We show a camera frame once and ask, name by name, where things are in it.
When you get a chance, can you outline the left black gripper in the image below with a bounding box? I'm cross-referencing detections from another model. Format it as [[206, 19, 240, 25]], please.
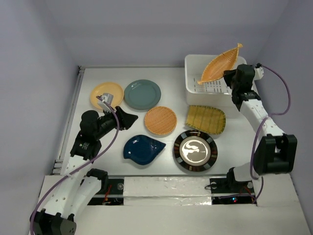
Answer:
[[94, 105, 137, 140]]

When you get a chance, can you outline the orange woven boat-shaped basket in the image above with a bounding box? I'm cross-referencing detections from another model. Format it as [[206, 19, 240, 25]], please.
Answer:
[[197, 43, 243, 85]]

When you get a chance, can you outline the dark blue leaf-shaped plate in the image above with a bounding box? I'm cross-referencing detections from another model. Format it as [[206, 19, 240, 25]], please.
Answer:
[[123, 135, 166, 165]]

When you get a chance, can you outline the round woven orange basket plate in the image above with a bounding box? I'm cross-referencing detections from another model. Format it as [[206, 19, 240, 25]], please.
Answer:
[[144, 106, 177, 135]]

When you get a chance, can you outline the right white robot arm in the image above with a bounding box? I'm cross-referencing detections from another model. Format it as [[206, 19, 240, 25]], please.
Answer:
[[224, 64, 297, 192]]

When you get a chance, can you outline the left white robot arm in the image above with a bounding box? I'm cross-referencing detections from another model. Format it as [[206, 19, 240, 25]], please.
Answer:
[[30, 104, 138, 235]]

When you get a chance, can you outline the white plastic bin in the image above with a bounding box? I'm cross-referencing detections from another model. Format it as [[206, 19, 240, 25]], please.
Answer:
[[184, 54, 233, 107]]

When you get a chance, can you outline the teal round plate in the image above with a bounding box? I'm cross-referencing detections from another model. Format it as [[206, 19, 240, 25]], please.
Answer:
[[124, 79, 161, 110]]

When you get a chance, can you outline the yellow round plate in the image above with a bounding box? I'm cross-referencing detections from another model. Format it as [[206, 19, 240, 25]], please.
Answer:
[[90, 82, 124, 109]]

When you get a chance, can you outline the yellow woven bamboo tray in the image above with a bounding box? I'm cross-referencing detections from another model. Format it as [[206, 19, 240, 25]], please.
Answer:
[[185, 105, 226, 135]]

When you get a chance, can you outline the silver foil taped panel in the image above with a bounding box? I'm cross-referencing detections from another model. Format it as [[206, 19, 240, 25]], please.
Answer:
[[123, 176, 211, 206]]

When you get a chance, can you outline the dark round patterned plate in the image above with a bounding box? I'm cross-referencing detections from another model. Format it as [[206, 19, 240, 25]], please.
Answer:
[[173, 130, 218, 172]]

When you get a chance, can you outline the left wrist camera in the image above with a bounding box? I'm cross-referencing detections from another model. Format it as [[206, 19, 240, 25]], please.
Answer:
[[96, 93, 113, 112]]

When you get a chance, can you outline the aluminium frame rail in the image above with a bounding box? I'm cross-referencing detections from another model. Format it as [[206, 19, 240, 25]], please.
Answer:
[[50, 66, 85, 175]]

